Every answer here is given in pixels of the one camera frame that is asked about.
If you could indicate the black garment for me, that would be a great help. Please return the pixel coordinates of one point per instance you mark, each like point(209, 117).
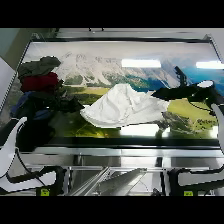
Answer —
point(65, 105)

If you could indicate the white garment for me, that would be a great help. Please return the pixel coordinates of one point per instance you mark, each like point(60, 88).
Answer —
point(123, 106)

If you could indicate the red garment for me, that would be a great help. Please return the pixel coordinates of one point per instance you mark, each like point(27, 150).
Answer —
point(40, 83)

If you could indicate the silver frame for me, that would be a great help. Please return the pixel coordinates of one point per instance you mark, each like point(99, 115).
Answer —
point(100, 152)

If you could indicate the olive green garment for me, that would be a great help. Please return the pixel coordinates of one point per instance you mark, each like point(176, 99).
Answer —
point(38, 66)

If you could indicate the blue garment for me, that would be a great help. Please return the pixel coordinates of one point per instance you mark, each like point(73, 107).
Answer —
point(20, 104)

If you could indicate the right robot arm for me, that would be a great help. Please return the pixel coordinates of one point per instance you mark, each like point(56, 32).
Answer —
point(200, 181)

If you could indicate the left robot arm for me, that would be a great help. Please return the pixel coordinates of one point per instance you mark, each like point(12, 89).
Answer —
point(7, 151)

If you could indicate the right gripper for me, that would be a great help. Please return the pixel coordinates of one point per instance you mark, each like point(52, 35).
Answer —
point(164, 94)

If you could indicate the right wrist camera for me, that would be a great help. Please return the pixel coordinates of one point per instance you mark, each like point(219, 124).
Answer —
point(181, 77)

